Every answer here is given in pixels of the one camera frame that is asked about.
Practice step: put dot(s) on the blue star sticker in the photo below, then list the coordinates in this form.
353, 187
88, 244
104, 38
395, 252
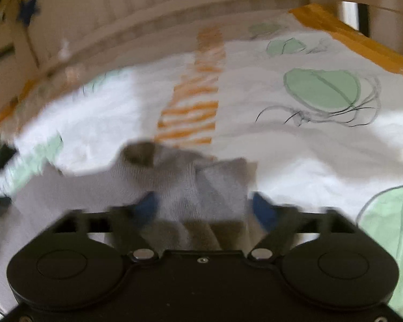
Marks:
27, 10

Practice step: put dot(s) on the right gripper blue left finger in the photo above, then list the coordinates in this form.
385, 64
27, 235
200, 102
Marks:
128, 222

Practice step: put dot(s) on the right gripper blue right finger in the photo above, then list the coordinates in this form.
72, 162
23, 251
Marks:
281, 224

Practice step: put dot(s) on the white leaf-print bed sheet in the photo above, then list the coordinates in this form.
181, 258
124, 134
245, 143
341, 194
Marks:
313, 107

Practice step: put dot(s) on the grey knit garment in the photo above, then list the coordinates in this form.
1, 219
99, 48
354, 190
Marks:
201, 202

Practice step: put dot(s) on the beige wooden bed frame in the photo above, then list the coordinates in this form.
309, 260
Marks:
154, 10

